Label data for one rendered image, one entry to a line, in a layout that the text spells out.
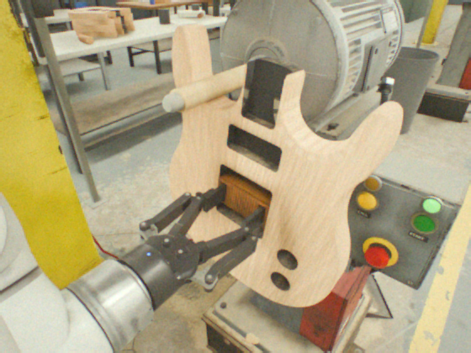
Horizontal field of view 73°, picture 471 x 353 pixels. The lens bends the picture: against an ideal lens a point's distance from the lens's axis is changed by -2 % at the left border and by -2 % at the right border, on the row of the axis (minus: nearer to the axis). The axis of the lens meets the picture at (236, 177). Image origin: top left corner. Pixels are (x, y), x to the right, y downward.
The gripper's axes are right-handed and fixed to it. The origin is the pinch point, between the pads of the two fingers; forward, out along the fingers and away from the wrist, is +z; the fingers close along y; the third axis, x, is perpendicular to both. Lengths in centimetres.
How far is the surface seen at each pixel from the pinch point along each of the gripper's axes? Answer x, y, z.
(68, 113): -61, -154, 44
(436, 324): -101, 58, 94
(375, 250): -6.7, 20.1, 13.6
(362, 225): -5.1, 16.2, 15.9
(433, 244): -1.3, 26.8, 15.8
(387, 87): 11.7, 6.8, 38.5
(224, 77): 16.8, -8.6, 4.2
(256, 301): -76, -6, 32
